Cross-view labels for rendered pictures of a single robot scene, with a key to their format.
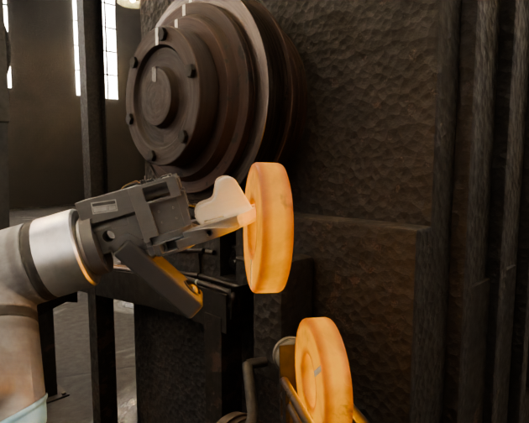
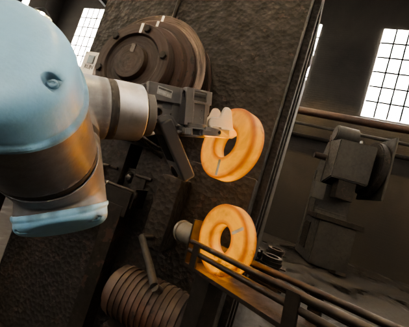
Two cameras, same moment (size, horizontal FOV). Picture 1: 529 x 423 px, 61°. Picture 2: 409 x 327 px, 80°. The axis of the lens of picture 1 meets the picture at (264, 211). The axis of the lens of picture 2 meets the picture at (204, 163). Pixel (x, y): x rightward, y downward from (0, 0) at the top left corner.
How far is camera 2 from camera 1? 0.32 m
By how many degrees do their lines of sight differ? 28
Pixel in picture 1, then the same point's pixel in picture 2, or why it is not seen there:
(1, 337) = not seen: hidden behind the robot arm
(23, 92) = not seen: outside the picture
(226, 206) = (223, 123)
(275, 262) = (250, 160)
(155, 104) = (127, 64)
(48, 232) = (132, 89)
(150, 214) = (193, 108)
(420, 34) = (274, 92)
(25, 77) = not seen: outside the picture
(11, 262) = (104, 96)
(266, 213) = (255, 132)
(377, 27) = (254, 81)
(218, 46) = (180, 50)
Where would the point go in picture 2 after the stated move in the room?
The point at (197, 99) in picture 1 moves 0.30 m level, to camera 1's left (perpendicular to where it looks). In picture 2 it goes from (163, 72) to (54, 17)
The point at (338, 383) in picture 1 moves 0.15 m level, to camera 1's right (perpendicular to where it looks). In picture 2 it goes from (252, 237) to (302, 248)
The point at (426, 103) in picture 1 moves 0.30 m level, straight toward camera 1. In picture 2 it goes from (270, 123) to (320, 98)
